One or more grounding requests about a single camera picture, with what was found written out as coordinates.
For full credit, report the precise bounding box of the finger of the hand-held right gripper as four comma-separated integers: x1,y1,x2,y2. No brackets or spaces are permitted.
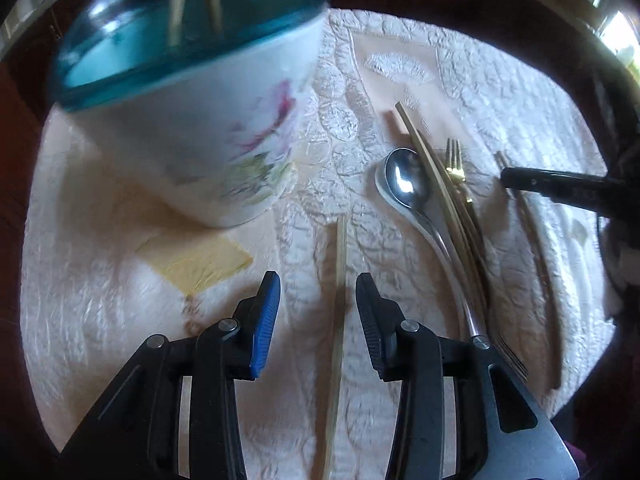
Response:
501,166,613,211

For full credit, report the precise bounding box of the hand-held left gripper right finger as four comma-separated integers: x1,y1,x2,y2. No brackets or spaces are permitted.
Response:
355,273,581,480

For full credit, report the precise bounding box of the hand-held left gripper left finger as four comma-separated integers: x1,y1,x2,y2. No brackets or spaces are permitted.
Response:
60,271,282,480

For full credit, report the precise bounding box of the brown wooden chopstick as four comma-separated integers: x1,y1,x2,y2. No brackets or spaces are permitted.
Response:
495,151,562,391

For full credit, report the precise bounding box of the gold fork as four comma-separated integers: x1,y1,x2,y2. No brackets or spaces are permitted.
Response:
445,137,488,281

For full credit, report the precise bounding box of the silver spoon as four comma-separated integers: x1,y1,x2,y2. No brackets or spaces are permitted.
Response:
375,147,488,341

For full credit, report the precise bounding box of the silver fork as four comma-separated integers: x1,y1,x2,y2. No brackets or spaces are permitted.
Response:
495,332,530,381

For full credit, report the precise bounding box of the white floral cup teal rim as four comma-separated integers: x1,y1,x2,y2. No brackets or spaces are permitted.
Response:
52,0,335,228

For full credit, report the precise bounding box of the white quilted tablecloth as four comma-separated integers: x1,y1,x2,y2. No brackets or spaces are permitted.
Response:
20,7,626,480

